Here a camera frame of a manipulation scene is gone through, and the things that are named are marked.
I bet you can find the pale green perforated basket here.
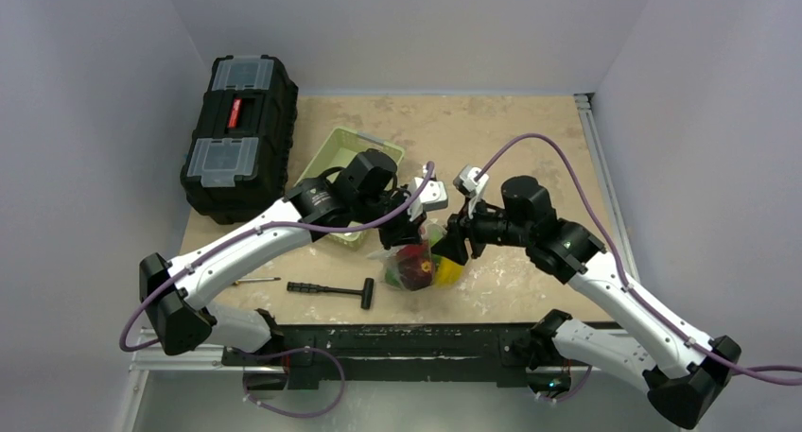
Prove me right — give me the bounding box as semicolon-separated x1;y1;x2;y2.
294;126;407;251

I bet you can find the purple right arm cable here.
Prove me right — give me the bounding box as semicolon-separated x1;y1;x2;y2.
475;132;802;387

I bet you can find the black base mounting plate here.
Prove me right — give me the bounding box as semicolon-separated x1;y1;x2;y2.
221;323;586;395

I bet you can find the black hammer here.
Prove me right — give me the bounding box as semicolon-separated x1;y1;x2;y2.
287;278;375;310

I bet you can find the black plastic toolbox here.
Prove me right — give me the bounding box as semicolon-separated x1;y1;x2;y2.
180;55;299;225

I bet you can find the clear zip top bag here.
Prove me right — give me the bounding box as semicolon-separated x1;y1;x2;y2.
368;220;464;291

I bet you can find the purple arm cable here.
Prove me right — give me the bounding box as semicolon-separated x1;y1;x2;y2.
118;161;437;354
475;132;802;387

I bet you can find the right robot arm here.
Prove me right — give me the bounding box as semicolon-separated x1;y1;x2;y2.
433;168;741;429

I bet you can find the dark red apple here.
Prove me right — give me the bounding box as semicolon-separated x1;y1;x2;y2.
394;243;435;291

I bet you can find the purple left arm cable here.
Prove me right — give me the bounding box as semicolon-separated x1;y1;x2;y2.
118;161;437;354

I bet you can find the green bell pepper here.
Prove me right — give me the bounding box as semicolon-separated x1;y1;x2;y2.
383;268;405;289

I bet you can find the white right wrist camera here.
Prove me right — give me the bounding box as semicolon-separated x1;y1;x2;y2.
453;165;489;218

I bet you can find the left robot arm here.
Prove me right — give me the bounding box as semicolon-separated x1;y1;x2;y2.
132;149;435;365

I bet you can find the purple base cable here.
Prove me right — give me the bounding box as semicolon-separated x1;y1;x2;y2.
242;345;348;419

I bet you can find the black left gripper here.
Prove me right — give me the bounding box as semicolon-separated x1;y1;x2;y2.
354;183;427;251

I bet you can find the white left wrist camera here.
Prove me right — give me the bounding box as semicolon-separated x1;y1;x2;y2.
408;177;449;221

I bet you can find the yellow banana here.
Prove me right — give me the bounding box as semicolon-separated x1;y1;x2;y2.
432;257;464;288

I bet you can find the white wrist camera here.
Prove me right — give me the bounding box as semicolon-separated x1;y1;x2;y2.
453;165;489;218
408;177;449;221

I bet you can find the yellow handled screwdriver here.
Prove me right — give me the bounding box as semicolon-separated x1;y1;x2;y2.
233;277;282;286

